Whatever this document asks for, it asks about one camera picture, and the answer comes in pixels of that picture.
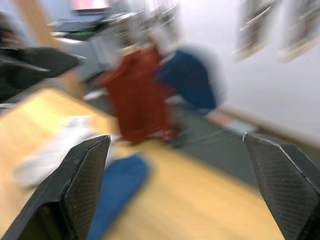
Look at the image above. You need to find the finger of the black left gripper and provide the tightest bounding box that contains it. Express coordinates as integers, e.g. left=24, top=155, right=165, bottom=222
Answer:
left=0, top=46, right=86, bottom=77
left=0, top=57, right=50, bottom=104

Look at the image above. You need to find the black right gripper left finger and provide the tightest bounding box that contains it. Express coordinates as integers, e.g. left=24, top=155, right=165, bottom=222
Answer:
left=0, top=134, right=112, bottom=240

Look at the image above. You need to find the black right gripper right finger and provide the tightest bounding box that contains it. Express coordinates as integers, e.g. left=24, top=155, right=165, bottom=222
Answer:
left=242, top=131, right=320, bottom=240

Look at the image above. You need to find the white hanging clip hanger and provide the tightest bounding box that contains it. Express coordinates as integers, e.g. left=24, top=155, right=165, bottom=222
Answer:
left=124, top=0, right=181, bottom=56

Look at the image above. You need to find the white sock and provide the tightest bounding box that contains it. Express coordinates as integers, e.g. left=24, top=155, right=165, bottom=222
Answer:
left=14, top=115, right=119, bottom=189

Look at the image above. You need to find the bright blue sock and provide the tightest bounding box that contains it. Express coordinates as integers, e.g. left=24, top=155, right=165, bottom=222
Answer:
left=86, top=153, right=151, bottom=240

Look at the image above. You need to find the computer monitor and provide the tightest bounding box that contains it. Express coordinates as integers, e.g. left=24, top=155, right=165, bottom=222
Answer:
left=69, top=0, right=112, bottom=12

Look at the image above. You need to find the red sock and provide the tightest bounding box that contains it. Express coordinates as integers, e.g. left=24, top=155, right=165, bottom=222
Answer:
left=96, top=47, right=176, bottom=146

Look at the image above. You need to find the dark blue sock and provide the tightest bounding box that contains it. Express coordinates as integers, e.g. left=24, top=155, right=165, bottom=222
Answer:
left=155, top=48, right=219, bottom=111

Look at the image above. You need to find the wooden post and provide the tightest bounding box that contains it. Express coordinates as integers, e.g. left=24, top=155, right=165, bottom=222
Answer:
left=12, top=0, right=59, bottom=49

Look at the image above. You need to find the wooden wall rail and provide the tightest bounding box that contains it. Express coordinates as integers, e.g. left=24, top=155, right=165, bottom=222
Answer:
left=219, top=104, right=320, bottom=152

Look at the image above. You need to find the wall-hung metal rack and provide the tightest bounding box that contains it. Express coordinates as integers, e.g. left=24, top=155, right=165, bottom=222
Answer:
left=276, top=0, right=320, bottom=64
left=231, top=0, right=279, bottom=64

